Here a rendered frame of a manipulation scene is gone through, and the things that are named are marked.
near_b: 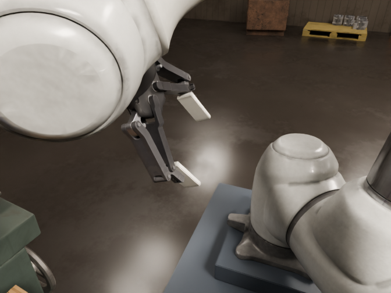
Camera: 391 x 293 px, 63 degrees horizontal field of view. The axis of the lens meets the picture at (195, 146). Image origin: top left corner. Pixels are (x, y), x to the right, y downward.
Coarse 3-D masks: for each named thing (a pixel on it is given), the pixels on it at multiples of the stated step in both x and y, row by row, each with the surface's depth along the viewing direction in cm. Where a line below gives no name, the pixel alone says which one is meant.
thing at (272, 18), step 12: (252, 0) 566; (264, 0) 564; (276, 0) 599; (288, 0) 566; (252, 12) 576; (264, 12) 574; (276, 12) 572; (252, 24) 587; (264, 24) 585; (276, 24) 583
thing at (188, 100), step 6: (180, 96) 54; (186, 96) 54; (192, 96) 54; (180, 102) 55; (186, 102) 55; (192, 102) 55; (198, 102) 55; (186, 108) 56; (192, 108) 56; (198, 108) 56; (204, 108) 56; (192, 114) 58; (198, 114) 57; (204, 114) 57; (198, 120) 59
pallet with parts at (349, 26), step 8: (336, 16) 609; (352, 16) 599; (360, 16) 604; (312, 24) 623; (320, 24) 623; (328, 24) 623; (336, 24) 615; (344, 24) 612; (352, 24) 607; (360, 24) 578; (304, 32) 596; (312, 32) 619; (320, 32) 617; (336, 32) 575; (344, 32) 570; (352, 32) 566; (360, 32) 566; (360, 40) 566
